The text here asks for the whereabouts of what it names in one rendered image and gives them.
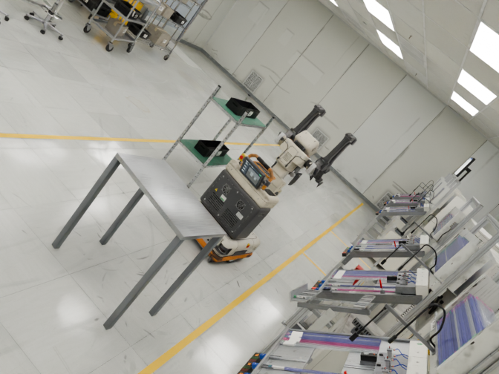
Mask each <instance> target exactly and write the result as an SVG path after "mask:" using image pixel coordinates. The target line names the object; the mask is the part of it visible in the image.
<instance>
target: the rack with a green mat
mask: <svg viewBox="0 0 499 374"><path fill-rule="evenodd" d="M220 88H221V86H220V85H218V86H217V88H216V89H215V90H214V91H213V92H212V94H211V95H210V97H209V98H208V99H207V100H206V102H205V103H204V104H203V106H202V107H201V109H200V110H199V111H198V112H197V114H196V115H195V117H194V118H193V119H192V121H191V122H190V123H189V124H188V125H187V127H186V128H185V130H184V131H183V133H182V134H181V135H180V136H179V137H178V139H177V140H176V142H175V143H174V145H173V146H172V147H171V148H170V149H169V151H168V152H167V153H166V155H165V156H164V158H163V159H162V160H166V159H167V158H168V156H169V155H170V153H172V151H173V150H174V149H175V147H176V146H177V144H178V143H179V144H180V145H181V146H182V147H183V148H184V149H185V150H186V151H187V152H188V153H189V154H190V155H191V156H192V157H193V158H194V159H195V160H196V162H198V163H199V164H200V165H201V166H202V167H201V168H200V170H199V171H198V172H197V174H196V175H195V176H194V177H193V178H192V179H191V181H190V182H189V183H188V185H187V187H188V188H189V187H190V186H191V185H192V184H193V182H194V181H195V180H196V179H197V178H198V176H199V175H200V173H201V172H202V171H203V170H204V169H205V168H214V167H224V166H226V165H227V164H228V163H229V161H230V160H232V158H231V157H230V156H229V155H228V154H225V156H224V157H215V155H216V154H217V153H218V151H219V150H220V149H221V147H222V146H223V145H224V143H225V142H226V141H227V140H228V139H229V137H230V136H231V135H232V133H233V132H234V131H235V129H236V128H237V127H238V126H239V125H240V126H245V127H251V128H262V130H261V131H260V132H259V134H258V135H257V136H256V138H255V139H254V140H253V141H252V142H251V143H250V144H249V146H248V147H247V148H246V150H245V151H244V152H243V153H242V154H245V153H247V152H248V150H249V149H250V148H251V147H252V146H253V144H254V143H255V142H256V140H257V139H258V138H259V137H260V136H261V135H262V134H263V133H264V131H265V130H266V129H267V127H268V126H269V125H270V123H271V122H272V121H273V120H274V119H275V117H272V118H271V119H270V121H269V122H268V123H267V124H266V125H265V124H263V123H262V122H261V121H260V120H259V119H258V118H257V117H256V118H255V119H253V118H248V117H246V116H247V114H248V113H249V111H246V112H245V113H244V114H243V116H242V117H241V116H237V115H235V114H234V113H233V112H232V111H231V110H230V109H229V108H228V107H226V106H225V104H227V102H228V101H229V100H225V99H220V98H217V97H214V96H215V94H216V93H217V92H218V91H219V90H220ZM249 98H250V95H249V94H248V95H247V97H246V98H245V99H244V101H247V100H248V99H249ZM210 101H213V102H214V103H215V104H216V105H217V106H218V107H219V108H220V109H221V110H222V111H223V112H224V113H225V114H226V115H227V116H228V117H229V119H228V120H227V122H226V123H225V124H224V126H223V127H222V129H221V130H220V131H219V132H218V133H217V134H216V136H215V137H214V139H213V140H216V139H217V138H218V137H219V136H220V134H221V133H222V132H223V130H224V129H225V128H226V127H227V126H228V124H229V123H230V122H231V120H232V121H233V122H234V123H235V125H234V127H233V128H232V129H231V131H230V132H229V133H228V134H227V135H226V137H225V138H224V139H223V141H222V142H221V143H220V145H219V146H218V147H217V148H216V149H215V150H214V152H213V153H212V154H211V156H210V157H203V156H202V155H201V154H200V153H199V152H198V151H197V150H196V149H195V148H194V147H195V145H196V144H197V143H198V140H184V139H182V138H183V137H184V135H185V134H186V132H187V131H188V130H189V129H190V128H191V127H192V125H193V124H194V122H195V121H196V119H197V118H198V117H199V116H200V114H201V113H202V112H203V110H204V109H205V108H206V106H207V105H208V104H209V103H210Z"/></svg>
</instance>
